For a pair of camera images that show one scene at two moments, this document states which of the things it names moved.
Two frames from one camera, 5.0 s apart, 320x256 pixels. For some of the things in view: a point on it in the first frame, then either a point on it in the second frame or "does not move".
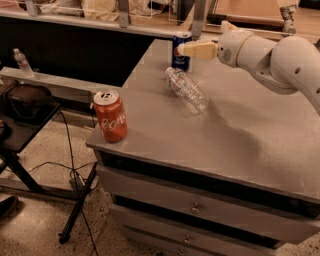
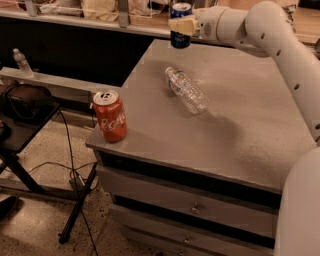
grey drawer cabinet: (241, 178) does not move
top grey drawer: (210, 207) does not move
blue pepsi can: (180, 62) to (180, 10)
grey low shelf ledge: (61, 87) does not move
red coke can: (111, 114) does not move
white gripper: (230, 46) to (207, 24)
